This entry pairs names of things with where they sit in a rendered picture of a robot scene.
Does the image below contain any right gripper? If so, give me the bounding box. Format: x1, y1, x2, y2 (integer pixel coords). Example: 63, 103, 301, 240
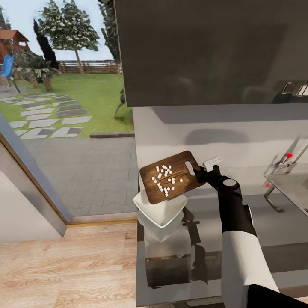
193, 165, 220, 184

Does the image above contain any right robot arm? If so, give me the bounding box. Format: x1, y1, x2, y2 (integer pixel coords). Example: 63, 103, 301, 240
193, 156, 308, 308

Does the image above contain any cutting board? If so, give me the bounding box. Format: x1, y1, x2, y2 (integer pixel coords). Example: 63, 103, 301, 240
140, 151, 206, 205

